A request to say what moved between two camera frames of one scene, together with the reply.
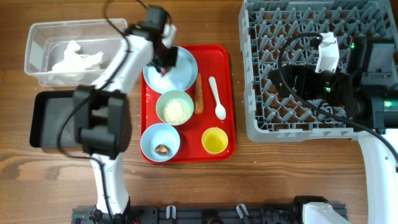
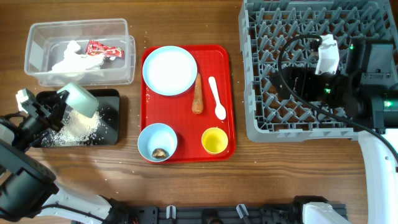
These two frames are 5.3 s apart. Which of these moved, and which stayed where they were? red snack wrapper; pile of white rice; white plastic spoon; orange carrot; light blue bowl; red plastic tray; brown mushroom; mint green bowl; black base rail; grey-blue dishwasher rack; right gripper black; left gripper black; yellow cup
Moved: light blue bowl; mint green bowl; red snack wrapper; brown mushroom; pile of white rice; left gripper black
Stayed: black base rail; right gripper black; white plastic spoon; red plastic tray; grey-blue dishwasher rack; yellow cup; orange carrot
